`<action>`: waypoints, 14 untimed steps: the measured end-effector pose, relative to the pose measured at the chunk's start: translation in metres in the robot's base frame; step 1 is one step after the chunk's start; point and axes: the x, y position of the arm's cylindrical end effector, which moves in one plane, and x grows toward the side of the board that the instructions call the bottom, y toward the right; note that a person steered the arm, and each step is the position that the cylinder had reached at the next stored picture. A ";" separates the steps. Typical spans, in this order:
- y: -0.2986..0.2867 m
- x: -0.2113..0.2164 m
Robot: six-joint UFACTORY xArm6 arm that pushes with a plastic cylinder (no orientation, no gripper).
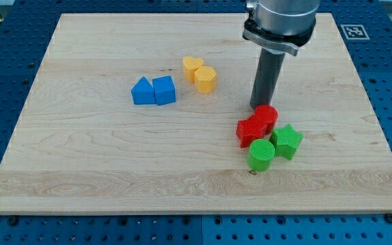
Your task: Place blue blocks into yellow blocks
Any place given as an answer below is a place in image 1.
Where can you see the yellow hexagon block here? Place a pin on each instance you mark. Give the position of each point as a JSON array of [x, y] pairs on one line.
[[205, 79]]

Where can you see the black bolt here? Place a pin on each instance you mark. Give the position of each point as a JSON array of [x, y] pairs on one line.
[[388, 217], [12, 220]]

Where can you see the black bolt left front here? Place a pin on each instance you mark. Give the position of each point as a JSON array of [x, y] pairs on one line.
[[12, 220]]

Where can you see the blue cube block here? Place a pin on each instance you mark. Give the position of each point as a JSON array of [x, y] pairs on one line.
[[164, 90]]

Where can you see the yellow heart block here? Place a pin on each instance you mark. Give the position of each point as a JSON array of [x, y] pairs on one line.
[[190, 65]]

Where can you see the red star block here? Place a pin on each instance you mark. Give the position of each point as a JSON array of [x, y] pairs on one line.
[[249, 130]]

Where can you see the blue triangular block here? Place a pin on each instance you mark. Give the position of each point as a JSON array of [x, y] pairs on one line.
[[143, 92]]

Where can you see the black bolt right front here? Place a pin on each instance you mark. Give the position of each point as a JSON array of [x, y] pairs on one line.
[[388, 217]]

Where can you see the red cylinder block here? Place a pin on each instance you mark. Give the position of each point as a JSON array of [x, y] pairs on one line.
[[268, 115]]

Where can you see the green cylinder block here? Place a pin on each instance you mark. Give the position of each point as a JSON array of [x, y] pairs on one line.
[[260, 154]]

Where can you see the green star block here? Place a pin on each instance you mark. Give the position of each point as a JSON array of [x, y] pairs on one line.
[[286, 141]]

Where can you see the wooden board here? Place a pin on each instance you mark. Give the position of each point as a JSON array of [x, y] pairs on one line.
[[82, 147]]

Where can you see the black white fiducial marker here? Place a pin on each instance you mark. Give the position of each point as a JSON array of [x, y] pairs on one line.
[[354, 32]]

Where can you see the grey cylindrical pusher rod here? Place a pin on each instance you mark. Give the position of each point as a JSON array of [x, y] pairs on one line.
[[266, 77]]

